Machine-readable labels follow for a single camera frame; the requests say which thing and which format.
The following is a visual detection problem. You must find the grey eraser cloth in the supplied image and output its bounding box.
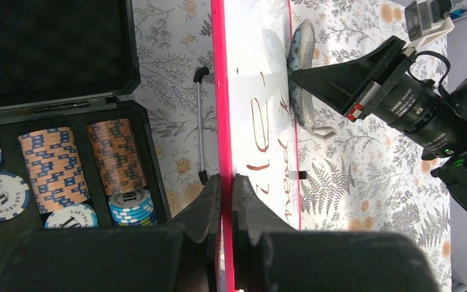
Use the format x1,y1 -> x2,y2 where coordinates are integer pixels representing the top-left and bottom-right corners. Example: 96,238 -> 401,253
287,19 -> 336,140

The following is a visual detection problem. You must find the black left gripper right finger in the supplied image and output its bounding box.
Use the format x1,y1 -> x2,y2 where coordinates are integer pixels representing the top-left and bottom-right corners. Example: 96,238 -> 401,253
232,175 -> 439,291

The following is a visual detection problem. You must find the black poker chip case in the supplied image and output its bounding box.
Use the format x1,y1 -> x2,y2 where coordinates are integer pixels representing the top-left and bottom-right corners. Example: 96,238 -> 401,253
0,1 -> 164,270

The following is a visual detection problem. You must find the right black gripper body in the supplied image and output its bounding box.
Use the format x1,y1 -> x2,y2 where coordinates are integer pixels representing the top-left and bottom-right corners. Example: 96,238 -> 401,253
344,62 -> 467,161

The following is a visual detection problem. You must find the blue poker chip stack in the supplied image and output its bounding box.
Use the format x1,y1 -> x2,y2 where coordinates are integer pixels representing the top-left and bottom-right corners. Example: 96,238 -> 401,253
108,188 -> 157,226

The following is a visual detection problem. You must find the floral tablecloth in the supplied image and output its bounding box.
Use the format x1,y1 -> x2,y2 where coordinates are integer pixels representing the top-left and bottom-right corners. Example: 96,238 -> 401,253
131,0 -> 452,291

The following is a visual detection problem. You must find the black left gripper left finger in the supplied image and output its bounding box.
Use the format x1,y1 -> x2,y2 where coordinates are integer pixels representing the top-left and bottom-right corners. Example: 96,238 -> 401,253
0,175 -> 222,291

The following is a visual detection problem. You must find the orange poker chip stack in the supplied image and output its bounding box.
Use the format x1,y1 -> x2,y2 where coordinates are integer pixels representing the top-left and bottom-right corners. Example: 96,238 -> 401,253
18,127 -> 91,214

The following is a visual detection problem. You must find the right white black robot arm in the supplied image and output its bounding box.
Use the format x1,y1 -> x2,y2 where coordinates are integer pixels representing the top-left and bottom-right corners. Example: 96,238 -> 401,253
232,33 -> 467,291

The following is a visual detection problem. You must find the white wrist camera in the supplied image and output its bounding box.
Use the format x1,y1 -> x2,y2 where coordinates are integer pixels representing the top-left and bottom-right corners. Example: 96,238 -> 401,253
404,0 -> 456,50

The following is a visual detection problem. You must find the pink framed whiteboard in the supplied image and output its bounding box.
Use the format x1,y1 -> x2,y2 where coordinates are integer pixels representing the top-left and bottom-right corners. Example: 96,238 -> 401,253
212,1 -> 301,291

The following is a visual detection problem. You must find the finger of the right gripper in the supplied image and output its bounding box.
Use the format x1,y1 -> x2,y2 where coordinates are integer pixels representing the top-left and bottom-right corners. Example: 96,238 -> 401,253
310,36 -> 407,115

